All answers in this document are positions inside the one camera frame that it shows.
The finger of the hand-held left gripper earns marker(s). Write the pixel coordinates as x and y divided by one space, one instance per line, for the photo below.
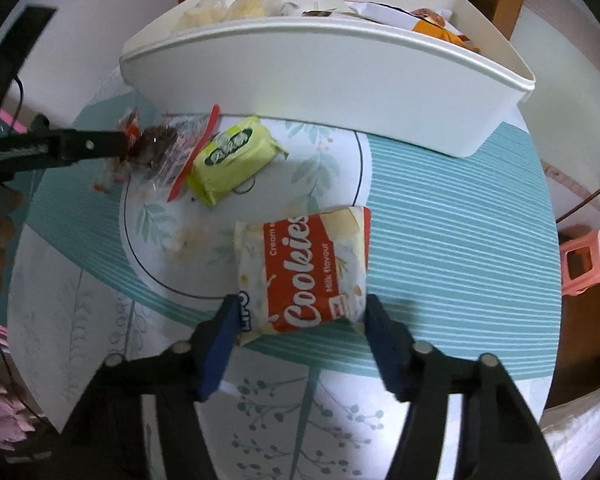
90 145

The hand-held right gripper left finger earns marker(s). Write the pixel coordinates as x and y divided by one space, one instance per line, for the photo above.
217 355

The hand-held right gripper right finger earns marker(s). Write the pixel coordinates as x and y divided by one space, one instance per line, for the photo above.
390 355

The clear cake packet red strip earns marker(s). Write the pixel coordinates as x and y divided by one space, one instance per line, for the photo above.
175 150

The red white cookie packet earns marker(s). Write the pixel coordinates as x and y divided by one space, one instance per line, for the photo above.
305 280

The small yellow noodle snack packet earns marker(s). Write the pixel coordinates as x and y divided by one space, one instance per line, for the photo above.
202 10

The large yellow noodle snack packet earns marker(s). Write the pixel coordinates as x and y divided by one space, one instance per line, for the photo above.
255 5

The white plastic storage bin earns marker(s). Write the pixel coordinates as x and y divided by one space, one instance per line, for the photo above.
330 75

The brown chocolate snack packet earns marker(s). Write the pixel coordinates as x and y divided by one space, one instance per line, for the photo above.
320 11

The white snack packet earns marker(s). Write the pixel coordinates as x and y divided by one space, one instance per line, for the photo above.
380 10

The small red clear packet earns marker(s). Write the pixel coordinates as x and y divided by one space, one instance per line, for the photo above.
130 132

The green snack packet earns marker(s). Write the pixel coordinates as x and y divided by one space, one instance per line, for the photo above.
235 160

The teal striped tablecloth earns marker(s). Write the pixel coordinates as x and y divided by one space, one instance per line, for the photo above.
455 210

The white bed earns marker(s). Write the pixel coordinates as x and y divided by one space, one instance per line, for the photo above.
590 435

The pink cloth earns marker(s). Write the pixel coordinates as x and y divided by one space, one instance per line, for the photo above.
5 410

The orange red snack packet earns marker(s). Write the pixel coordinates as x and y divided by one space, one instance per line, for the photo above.
440 32

